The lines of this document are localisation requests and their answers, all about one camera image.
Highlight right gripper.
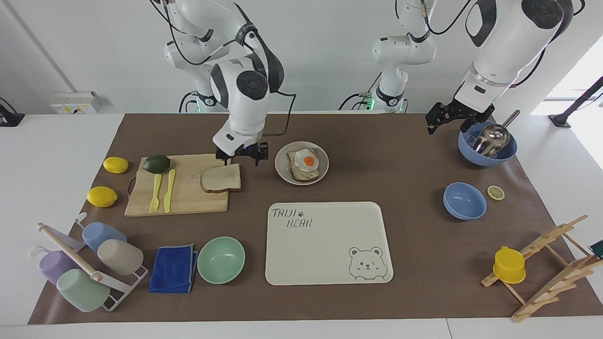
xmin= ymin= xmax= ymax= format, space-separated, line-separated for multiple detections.
xmin=215 ymin=141 xmax=269 ymax=167

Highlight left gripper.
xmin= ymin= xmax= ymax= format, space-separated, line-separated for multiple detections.
xmin=425 ymin=100 xmax=494 ymax=135

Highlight grey plate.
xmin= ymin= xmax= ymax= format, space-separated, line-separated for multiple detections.
xmin=275 ymin=141 xmax=330 ymax=186

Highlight metal ladle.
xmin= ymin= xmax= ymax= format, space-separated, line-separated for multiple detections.
xmin=473 ymin=110 xmax=521 ymax=158

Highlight blue bowl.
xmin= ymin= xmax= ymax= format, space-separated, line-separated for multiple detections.
xmin=443 ymin=182 xmax=487 ymax=221
xmin=458 ymin=123 xmax=518 ymax=167

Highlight wooden cutting board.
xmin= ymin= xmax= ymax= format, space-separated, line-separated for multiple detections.
xmin=124 ymin=153 xmax=230 ymax=218

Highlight fried egg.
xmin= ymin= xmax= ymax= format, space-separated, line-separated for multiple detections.
xmin=294 ymin=149 xmax=320 ymax=171

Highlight toasted bread slice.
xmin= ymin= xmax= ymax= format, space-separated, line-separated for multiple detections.
xmin=286 ymin=148 xmax=321 ymax=183

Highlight yellow-green plastic knife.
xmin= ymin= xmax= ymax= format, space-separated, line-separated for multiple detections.
xmin=163 ymin=169 xmax=177 ymax=213

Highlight green avocado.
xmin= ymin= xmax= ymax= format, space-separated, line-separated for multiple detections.
xmin=142 ymin=154 xmax=171 ymax=175

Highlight yellow-green plastic fork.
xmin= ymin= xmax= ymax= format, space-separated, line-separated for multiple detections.
xmin=149 ymin=173 xmax=163 ymax=213

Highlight green bowl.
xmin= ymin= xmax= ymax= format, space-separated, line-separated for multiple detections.
xmin=197 ymin=236 xmax=246 ymax=285

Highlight cream tray with bear print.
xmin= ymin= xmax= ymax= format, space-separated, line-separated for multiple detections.
xmin=265 ymin=202 xmax=394 ymax=286

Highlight black stand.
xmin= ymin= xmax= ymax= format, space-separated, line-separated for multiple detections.
xmin=549 ymin=75 xmax=603 ymax=129
xmin=0 ymin=97 xmax=25 ymax=128

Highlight yellow lemon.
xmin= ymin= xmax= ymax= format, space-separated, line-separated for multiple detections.
xmin=103 ymin=156 xmax=129 ymax=174
xmin=87 ymin=186 xmax=118 ymax=208

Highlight blue folded cloth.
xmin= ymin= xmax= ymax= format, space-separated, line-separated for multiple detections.
xmin=148 ymin=243 xmax=199 ymax=294

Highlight yellow cup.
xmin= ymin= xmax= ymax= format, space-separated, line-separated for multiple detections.
xmin=493 ymin=246 xmax=526 ymax=284

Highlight beige cup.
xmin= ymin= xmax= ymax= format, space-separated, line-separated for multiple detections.
xmin=97 ymin=239 xmax=144 ymax=276

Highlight blue cup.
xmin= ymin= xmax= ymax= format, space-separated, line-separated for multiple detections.
xmin=82 ymin=222 xmax=128 ymax=252

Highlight wooden dish rack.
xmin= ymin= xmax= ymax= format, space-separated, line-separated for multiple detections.
xmin=481 ymin=215 xmax=603 ymax=323

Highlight white cup rack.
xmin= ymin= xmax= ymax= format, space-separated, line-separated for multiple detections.
xmin=28 ymin=212 xmax=149 ymax=312

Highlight green cup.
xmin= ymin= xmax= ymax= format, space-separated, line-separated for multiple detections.
xmin=56 ymin=268 xmax=111 ymax=313

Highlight purple cup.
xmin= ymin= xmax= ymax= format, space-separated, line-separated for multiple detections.
xmin=39 ymin=250 xmax=81 ymax=285

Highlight black cable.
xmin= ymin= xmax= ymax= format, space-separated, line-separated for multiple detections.
xmin=338 ymin=92 xmax=377 ymax=112
xmin=261 ymin=89 xmax=297 ymax=139
xmin=178 ymin=91 xmax=199 ymax=114

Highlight white wall socket box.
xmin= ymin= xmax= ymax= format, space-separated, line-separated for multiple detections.
xmin=51 ymin=91 xmax=99 ymax=114

